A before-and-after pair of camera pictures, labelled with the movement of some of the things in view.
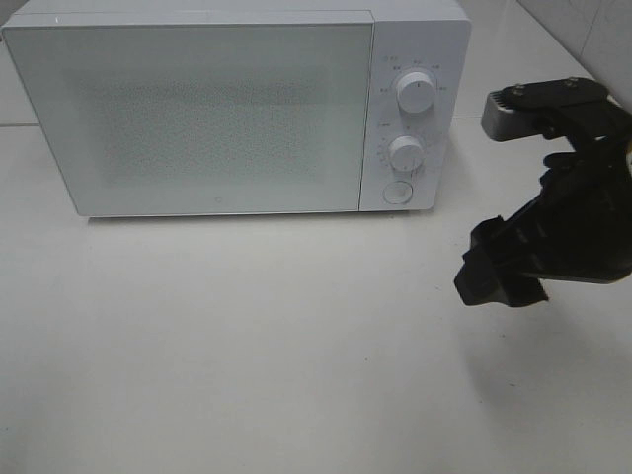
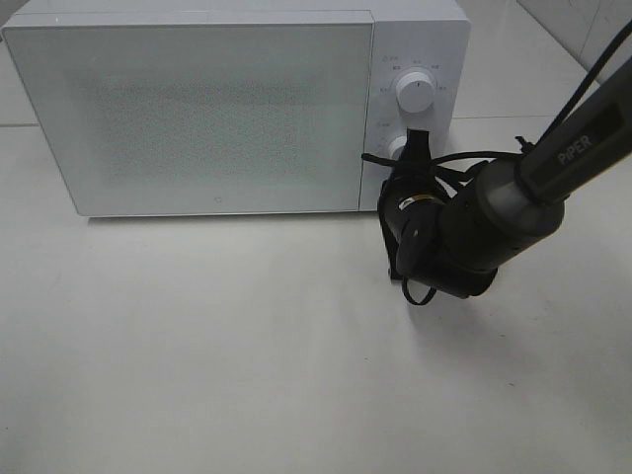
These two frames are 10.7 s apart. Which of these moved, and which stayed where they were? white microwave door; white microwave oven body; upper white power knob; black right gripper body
Moved: black right gripper body
Stayed: white microwave door; upper white power knob; white microwave oven body
